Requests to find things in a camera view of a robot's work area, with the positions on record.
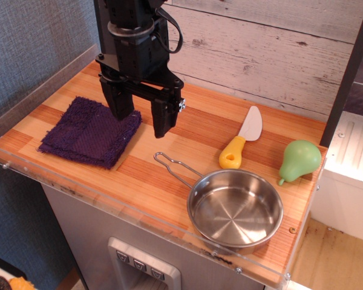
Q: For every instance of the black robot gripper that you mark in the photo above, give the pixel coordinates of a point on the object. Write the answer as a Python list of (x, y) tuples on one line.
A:
[(140, 66)]

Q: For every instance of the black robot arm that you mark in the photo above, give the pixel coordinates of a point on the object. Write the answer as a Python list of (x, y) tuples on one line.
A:
[(131, 14)]

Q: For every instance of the folded purple cloth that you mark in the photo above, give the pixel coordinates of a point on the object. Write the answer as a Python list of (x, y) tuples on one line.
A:
[(89, 133)]

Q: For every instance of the stainless steel frying pan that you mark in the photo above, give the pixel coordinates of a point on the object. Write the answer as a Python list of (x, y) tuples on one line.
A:
[(233, 210)]

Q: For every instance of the grey toy fridge cabinet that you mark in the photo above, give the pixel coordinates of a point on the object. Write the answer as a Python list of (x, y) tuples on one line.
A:
[(88, 223)]

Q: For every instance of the silver dispenser panel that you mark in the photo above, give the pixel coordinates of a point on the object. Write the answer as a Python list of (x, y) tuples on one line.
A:
[(136, 269)]

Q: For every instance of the green toy pear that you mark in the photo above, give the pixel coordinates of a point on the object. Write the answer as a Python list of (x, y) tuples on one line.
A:
[(301, 157)]

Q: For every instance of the clear acrylic table guard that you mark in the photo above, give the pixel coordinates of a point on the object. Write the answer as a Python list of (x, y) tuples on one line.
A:
[(209, 121)]

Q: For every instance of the orange toy at corner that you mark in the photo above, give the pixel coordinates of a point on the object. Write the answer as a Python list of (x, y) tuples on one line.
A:
[(19, 283)]

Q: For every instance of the yellow handled toy knife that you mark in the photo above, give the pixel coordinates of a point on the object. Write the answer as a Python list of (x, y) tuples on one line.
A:
[(231, 156)]

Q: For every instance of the dark metal post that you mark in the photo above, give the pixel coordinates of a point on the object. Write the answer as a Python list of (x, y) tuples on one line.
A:
[(344, 89)]

